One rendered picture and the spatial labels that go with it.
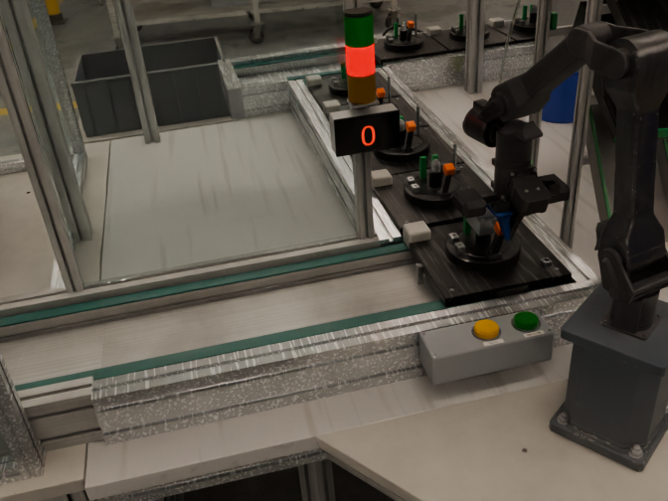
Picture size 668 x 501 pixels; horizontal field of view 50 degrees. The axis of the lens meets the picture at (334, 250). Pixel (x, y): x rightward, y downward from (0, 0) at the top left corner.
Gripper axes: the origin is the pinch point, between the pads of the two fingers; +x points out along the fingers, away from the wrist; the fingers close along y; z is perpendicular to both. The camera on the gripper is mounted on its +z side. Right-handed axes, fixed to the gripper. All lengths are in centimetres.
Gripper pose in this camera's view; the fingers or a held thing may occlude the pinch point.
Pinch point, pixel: (509, 222)
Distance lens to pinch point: 125.7
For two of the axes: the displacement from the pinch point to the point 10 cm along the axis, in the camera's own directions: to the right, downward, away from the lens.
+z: 2.2, 5.0, -8.4
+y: 9.7, -1.8, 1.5
